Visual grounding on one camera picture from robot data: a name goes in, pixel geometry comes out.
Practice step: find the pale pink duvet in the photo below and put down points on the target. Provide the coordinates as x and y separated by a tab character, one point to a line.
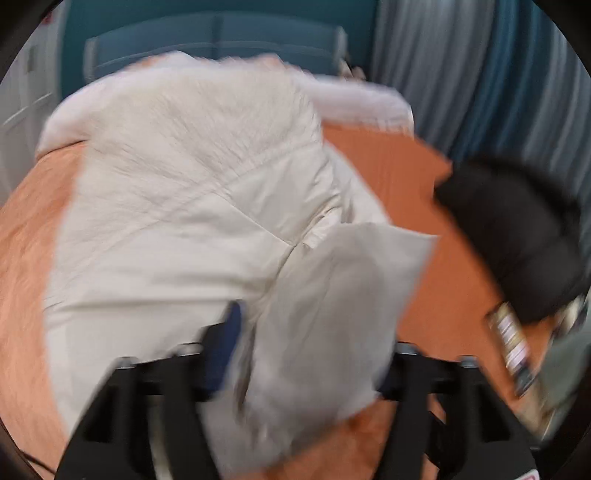
364	101

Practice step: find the grey sheer curtain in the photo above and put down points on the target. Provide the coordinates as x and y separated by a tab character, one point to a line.
429	64

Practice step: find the orange fleece blanket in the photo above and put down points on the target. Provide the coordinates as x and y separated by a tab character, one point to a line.
443	300

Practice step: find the blue curtain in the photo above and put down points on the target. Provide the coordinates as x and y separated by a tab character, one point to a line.
531	92

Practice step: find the white panelled wardrobe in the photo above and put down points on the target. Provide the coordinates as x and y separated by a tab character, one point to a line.
23	92

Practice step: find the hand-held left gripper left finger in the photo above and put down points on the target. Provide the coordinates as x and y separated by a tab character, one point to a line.
228	344

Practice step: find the cream quilted zip jacket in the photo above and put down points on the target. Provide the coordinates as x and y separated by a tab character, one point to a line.
184	207

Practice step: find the black puffer jacket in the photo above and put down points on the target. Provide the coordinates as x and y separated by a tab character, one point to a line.
512	230

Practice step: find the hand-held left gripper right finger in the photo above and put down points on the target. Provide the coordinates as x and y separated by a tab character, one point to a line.
415	378

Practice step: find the grey-green cloth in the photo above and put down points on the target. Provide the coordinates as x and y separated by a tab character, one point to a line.
565	374

